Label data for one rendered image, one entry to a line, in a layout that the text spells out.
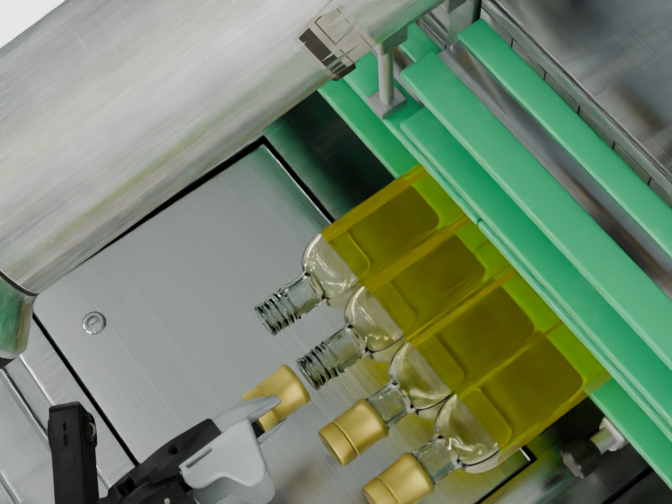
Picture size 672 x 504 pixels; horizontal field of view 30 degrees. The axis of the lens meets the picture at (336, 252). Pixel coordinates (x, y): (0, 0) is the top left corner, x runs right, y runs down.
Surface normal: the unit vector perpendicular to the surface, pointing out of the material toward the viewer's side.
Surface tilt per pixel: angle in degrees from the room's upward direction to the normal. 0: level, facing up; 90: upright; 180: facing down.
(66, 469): 89
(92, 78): 77
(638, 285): 90
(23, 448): 90
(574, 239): 90
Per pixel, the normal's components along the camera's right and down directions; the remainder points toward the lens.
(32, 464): -0.05, -0.43
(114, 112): 0.14, 0.21
